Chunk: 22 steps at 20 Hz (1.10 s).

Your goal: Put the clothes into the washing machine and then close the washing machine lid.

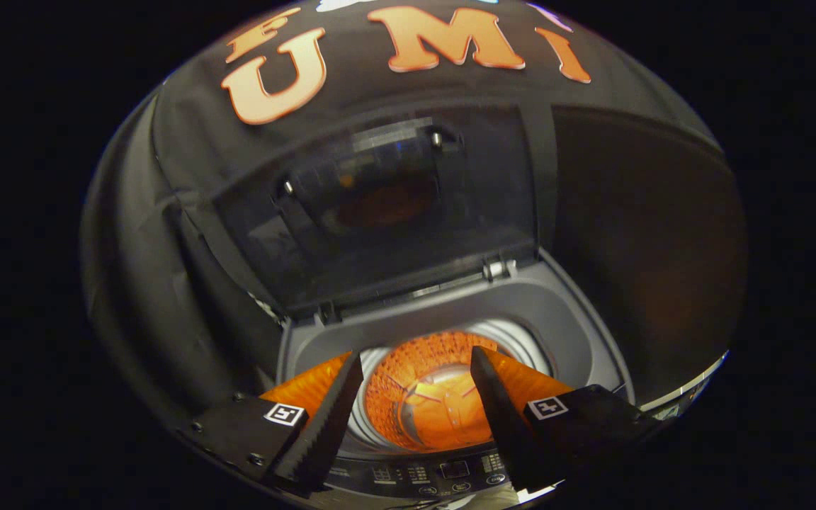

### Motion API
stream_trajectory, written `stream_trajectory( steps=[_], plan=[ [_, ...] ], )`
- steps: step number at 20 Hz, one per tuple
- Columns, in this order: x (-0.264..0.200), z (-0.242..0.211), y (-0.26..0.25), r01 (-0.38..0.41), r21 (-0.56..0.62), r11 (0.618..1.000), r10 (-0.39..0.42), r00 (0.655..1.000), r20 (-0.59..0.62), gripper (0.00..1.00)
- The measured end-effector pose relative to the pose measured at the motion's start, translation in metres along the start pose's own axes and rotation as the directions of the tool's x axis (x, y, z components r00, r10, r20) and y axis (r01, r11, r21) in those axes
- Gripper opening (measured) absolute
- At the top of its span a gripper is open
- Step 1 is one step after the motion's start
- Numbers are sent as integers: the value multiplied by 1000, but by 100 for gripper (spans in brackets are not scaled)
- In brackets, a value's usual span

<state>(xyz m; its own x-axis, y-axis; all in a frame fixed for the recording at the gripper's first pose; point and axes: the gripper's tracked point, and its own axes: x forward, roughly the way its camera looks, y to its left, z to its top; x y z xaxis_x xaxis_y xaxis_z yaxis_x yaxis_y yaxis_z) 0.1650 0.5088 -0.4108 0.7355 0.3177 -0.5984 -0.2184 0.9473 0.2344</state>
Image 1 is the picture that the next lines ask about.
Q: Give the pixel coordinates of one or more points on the dark glass washing machine lid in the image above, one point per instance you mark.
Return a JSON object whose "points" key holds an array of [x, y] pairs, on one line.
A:
{"points": [[465, 234]]}

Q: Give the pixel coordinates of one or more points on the yellow polo shirt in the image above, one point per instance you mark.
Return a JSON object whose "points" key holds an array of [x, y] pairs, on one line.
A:
{"points": [[443, 407]]}

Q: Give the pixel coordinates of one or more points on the black backdrop cloth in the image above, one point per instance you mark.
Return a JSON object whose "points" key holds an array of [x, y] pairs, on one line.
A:
{"points": [[167, 177]]}

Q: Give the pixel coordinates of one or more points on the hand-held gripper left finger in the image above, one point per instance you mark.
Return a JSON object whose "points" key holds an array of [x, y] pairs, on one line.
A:
{"points": [[323, 425]]}

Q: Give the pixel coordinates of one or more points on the grey washing machine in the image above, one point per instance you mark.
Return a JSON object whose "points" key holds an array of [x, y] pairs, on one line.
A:
{"points": [[578, 319]]}

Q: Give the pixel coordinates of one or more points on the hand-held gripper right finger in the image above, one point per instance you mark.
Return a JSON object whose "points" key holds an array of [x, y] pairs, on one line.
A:
{"points": [[507, 432]]}

